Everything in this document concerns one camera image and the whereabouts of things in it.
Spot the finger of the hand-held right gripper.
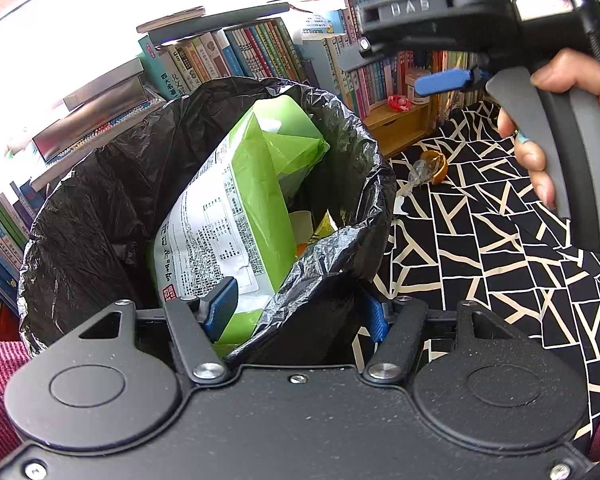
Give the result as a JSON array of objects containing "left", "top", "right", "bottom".
[
  {"left": 340, "top": 37, "right": 416, "bottom": 73},
  {"left": 414, "top": 69, "right": 492, "bottom": 97}
]

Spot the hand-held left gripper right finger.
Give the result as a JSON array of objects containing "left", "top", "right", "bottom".
[{"left": 361, "top": 292, "right": 523, "bottom": 386}]

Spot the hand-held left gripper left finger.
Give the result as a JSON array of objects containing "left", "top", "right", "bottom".
[{"left": 77, "top": 276, "right": 240, "bottom": 386}]

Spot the green wet wipes pack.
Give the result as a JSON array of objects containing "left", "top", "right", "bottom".
[{"left": 150, "top": 96, "right": 331, "bottom": 348}]

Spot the small clear plastic wrapper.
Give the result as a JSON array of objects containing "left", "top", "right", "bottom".
[{"left": 394, "top": 157, "right": 433, "bottom": 211}]

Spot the gold foil wrapper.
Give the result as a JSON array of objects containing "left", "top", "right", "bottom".
[{"left": 312, "top": 212, "right": 338, "bottom": 241}]

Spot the black plastic trash bag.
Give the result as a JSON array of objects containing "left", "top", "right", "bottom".
[{"left": 17, "top": 76, "right": 398, "bottom": 361}]

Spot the person's right hand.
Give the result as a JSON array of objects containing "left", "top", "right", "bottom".
[{"left": 497, "top": 49, "right": 600, "bottom": 210}]

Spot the row of thin colourful books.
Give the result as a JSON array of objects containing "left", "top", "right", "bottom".
[{"left": 427, "top": 50, "right": 486, "bottom": 126}]

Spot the small white jar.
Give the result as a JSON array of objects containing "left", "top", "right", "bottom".
[{"left": 405, "top": 67, "right": 431, "bottom": 106}]

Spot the wooden desk shelf with drawers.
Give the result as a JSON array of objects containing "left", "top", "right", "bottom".
[{"left": 362, "top": 102, "right": 438, "bottom": 158}]

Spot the row of upright books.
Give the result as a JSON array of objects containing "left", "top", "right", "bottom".
[
  {"left": 0, "top": 180, "right": 46, "bottom": 311},
  {"left": 139, "top": 0, "right": 431, "bottom": 116}
]

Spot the dark flat book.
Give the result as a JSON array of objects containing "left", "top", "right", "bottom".
[{"left": 147, "top": 2, "right": 291, "bottom": 43}]

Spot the thin brown book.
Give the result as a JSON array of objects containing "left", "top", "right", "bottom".
[{"left": 136, "top": 6, "right": 206, "bottom": 33}]

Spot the stack of lying books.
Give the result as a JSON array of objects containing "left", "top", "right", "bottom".
[{"left": 32, "top": 57, "right": 168, "bottom": 166}]

